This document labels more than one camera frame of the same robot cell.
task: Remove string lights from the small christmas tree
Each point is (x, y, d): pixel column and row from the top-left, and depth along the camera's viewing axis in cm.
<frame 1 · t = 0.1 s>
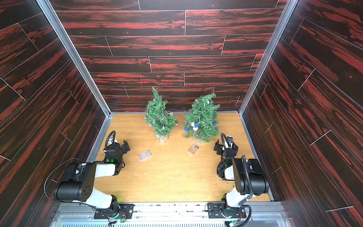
left hand: (118, 143, 94), fingers open
right hand: (229, 142, 91), fingers open
right decorated christmas tree: (202, 121, 82), point 27 cm above the table
left clear battery box: (144, 155, 95), point 2 cm above the table
right clear battery box: (194, 149, 100), on the table

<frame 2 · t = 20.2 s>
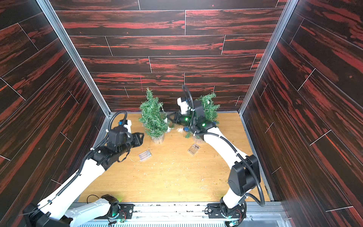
left hand: (143, 135, 76), fingers open
right hand: (169, 114, 77), fingers closed
the named things where they were.

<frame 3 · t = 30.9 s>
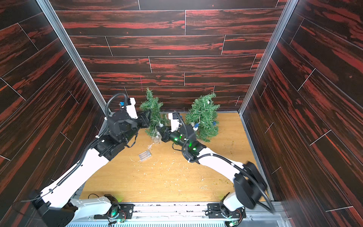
left hand: (149, 111, 67), fingers open
right hand: (159, 125, 73), fingers closed
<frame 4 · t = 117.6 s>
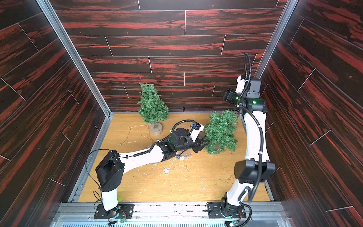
left hand: (208, 141, 75), fingers open
right hand: (231, 93, 76), fingers open
right decorated christmas tree: (219, 133, 76), point 27 cm above the table
left small christmas tree: (152, 108, 87), point 28 cm above the table
